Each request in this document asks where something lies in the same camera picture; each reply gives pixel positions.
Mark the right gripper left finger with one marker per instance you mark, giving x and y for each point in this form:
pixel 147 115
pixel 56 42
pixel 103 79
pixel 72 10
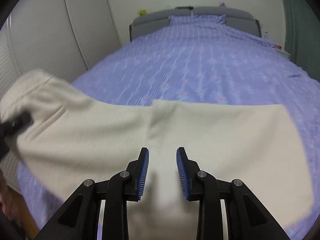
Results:
pixel 100 204

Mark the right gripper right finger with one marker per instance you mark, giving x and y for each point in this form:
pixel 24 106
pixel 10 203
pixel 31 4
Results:
pixel 225 208

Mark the cream pants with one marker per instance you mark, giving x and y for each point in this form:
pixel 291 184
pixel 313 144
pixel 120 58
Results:
pixel 74 137

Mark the person's left hand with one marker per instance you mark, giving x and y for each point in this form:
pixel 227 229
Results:
pixel 8 205

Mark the white slatted wardrobe door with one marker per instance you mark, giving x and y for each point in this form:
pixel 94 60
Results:
pixel 65 38

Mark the purple patterned bed cover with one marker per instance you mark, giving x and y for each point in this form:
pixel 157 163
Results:
pixel 208 63

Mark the white bedside table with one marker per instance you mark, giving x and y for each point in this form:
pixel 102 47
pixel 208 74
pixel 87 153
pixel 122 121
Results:
pixel 284 53

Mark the yellow toy on headboard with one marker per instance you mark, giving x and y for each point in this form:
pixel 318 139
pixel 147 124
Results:
pixel 142 12

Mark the green curtain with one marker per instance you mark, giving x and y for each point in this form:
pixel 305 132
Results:
pixel 302 36

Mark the purple patterned pillow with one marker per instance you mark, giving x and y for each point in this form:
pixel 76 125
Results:
pixel 193 19

